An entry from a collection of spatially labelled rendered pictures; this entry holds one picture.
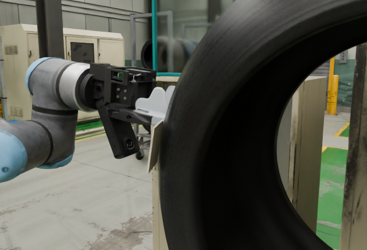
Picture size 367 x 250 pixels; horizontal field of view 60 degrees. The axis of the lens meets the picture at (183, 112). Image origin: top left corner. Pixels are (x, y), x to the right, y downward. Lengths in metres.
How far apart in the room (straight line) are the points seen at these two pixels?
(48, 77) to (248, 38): 0.44
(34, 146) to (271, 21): 0.44
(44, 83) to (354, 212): 0.64
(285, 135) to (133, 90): 0.62
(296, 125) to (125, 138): 0.55
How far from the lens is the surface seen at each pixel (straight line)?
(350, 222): 0.73
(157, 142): 0.40
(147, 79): 0.54
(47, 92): 0.66
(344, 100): 9.42
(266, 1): 0.31
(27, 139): 0.59
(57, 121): 0.67
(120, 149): 0.57
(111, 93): 0.53
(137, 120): 0.49
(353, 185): 0.70
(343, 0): 0.29
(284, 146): 1.03
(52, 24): 5.97
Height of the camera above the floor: 1.32
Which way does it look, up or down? 9 degrees down
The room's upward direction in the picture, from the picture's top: straight up
